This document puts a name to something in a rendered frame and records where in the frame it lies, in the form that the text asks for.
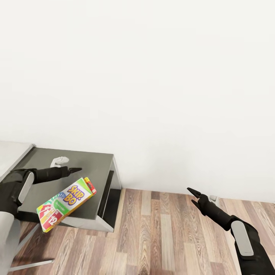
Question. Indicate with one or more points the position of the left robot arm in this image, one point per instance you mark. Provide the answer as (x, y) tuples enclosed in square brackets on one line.
[(16, 186)]

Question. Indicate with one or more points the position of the board game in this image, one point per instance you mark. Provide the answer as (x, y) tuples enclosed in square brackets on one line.
[(64, 203)]

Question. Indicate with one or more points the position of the swivel chair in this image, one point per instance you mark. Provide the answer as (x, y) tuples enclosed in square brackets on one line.
[(12, 247)]

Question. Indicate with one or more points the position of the desk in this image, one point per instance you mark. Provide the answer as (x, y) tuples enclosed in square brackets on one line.
[(98, 213)]

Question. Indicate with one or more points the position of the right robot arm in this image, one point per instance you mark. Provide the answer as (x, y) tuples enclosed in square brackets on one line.
[(252, 257)]

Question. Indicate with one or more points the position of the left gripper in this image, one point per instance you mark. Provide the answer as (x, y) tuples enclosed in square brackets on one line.
[(55, 173)]

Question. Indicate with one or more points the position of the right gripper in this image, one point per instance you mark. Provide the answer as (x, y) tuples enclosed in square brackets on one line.
[(204, 205)]

